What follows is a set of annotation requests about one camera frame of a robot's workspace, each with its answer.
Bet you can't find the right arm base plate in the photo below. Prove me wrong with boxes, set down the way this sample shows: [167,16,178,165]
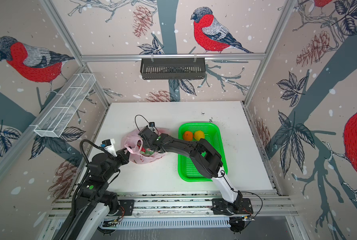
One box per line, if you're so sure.
[211,198,254,216]

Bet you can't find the orange fruit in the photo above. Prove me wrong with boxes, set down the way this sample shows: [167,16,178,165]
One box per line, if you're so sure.
[183,131,194,141]

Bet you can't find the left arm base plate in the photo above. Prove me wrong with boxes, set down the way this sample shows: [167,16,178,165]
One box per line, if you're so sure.
[93,199,135,217]

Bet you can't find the pink plastic bag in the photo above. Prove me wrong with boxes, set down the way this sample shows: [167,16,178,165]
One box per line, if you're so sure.
[121,129,167,165]

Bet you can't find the aluminium mounting rail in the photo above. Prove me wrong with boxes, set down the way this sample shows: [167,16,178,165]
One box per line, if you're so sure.
[47,191,299,218]

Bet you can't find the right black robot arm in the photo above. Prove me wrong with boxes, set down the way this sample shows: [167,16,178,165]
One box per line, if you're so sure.
[138,127,243,216]

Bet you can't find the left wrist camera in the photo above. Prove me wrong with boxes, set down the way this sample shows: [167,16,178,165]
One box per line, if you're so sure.
[101,139,117,157]

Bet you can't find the black hanging wire basket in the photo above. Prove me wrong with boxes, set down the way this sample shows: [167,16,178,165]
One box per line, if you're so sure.
[140,58,206,80]

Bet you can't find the white mesh wall shelf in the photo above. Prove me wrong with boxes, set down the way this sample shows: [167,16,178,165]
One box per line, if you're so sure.
[34,73,96,138]

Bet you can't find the red dragon fruit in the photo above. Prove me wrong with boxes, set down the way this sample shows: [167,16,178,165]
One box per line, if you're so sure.
[137,146,154,157]

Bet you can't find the green plastic basket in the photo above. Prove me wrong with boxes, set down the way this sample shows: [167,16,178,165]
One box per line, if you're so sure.
[177,121,228,183]

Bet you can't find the yellow lemon fruit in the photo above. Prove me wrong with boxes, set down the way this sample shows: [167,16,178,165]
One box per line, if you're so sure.
[193,131,205,141]

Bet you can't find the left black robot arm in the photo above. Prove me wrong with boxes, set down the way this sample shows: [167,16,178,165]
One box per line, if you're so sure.
[54,139,134,240]

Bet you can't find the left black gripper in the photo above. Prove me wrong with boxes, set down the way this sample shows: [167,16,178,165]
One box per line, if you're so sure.
[103,145,131,181]

